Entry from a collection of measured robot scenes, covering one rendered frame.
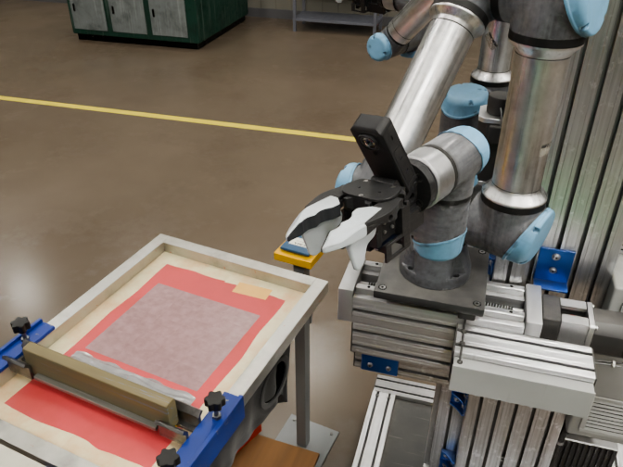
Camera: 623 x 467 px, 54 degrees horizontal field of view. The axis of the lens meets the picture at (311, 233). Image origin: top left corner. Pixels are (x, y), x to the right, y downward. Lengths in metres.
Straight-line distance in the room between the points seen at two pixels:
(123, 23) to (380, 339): 6.84
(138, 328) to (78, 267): 2.06
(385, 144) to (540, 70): 0.41
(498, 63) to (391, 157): 1.06
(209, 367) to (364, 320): 0.41
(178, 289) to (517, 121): 1.09
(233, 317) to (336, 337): 1.40
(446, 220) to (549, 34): 0.32
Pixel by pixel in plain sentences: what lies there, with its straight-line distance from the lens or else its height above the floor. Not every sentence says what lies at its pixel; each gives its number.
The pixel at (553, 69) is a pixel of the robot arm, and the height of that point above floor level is 1.74.
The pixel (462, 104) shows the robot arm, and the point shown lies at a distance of 1.64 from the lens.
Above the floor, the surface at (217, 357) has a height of 0.96.
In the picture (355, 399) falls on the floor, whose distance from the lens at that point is 2.74.
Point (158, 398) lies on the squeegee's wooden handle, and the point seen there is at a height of 1.06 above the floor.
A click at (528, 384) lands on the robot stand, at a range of 1.27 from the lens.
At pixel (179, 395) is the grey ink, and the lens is 1.49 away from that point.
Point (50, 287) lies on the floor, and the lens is 3.61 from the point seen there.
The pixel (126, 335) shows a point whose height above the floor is 0.96.
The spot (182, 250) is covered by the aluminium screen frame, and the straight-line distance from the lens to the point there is 1.91.
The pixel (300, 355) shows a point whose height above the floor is 0.50.
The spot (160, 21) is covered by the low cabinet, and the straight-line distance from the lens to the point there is 7.65.
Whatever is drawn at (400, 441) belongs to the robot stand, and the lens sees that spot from 2.35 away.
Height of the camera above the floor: 2.03
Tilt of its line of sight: 33 degrees down
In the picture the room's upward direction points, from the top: straight up
